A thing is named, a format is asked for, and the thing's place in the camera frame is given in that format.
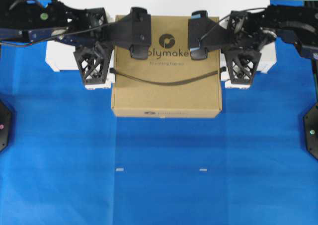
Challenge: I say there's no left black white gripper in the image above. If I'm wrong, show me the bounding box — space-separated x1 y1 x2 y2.
67 7 114 88

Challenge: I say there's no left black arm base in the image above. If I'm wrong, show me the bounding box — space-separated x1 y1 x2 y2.
0 101 12 152

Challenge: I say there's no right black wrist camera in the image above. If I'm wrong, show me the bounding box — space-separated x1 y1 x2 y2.
188 10 219 61

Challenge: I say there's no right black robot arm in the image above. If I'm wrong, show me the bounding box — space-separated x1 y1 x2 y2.
221 1 318 89

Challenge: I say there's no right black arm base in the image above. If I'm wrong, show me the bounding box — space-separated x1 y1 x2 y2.
303 103 318 160

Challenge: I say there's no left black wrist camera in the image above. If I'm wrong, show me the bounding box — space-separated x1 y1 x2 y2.
107 7 152 60

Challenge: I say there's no blue table cloth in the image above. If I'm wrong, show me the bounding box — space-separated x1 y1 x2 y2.
0 40 318 225

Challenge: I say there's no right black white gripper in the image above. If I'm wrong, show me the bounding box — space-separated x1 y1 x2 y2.
221 10 267 88

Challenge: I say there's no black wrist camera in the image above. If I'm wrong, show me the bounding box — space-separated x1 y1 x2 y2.
107 7 152 60
188 10 219 61

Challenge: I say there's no brown polymaker cardboard box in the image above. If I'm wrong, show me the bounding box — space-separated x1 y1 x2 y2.
111 16 223 118

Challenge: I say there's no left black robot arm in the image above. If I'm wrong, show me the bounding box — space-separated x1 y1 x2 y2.
0 0 113 88

